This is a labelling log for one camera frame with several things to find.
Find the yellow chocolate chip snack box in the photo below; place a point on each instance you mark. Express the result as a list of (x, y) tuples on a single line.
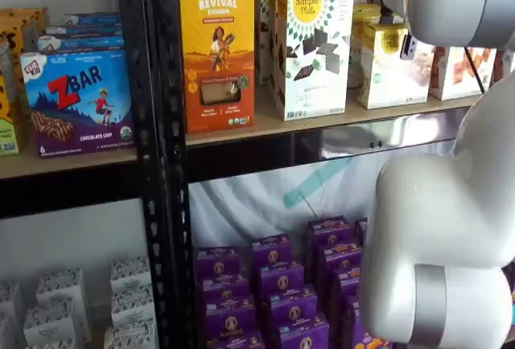
[(12, 55), (24, 19)]

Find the white patterned small box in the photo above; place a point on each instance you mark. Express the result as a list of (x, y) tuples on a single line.
[(130, 335), (50, 323), (133, 305), (6, 331), (130, 272), (10, 302), (60, 286), (52, 345)]

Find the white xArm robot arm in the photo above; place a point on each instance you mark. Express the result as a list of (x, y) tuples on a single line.
[(442, 212)]

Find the Simple Mills sweet thins box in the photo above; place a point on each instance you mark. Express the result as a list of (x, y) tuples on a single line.
[(314, 75), (271, 43), (259, 23)]

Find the blue ZBar chocolate chip box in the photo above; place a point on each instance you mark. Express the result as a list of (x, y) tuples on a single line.
[(76, 103), (94, 18), (84, 30), (88, 43)]

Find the black metal shelf rack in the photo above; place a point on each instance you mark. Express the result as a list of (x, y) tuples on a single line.
[(169, 83), (133, 83)]

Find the teal tape strip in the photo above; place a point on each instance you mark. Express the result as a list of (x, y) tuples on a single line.
[(318, 182)]

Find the light wooden shelf board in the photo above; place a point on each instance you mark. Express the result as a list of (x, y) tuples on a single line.
[(265, 124), (60, 164)]

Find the green and yellow snack box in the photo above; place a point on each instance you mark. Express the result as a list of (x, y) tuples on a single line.
[(8, 132)]

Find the small Simple Mills bar box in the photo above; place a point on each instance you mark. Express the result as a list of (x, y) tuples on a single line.
[(394, 83), (355, 55), (366, 8)]

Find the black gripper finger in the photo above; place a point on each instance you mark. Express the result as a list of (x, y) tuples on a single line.
[(408, 48)]

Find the orange Revival snack box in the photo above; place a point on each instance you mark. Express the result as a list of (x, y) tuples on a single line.
[(217, 63)]

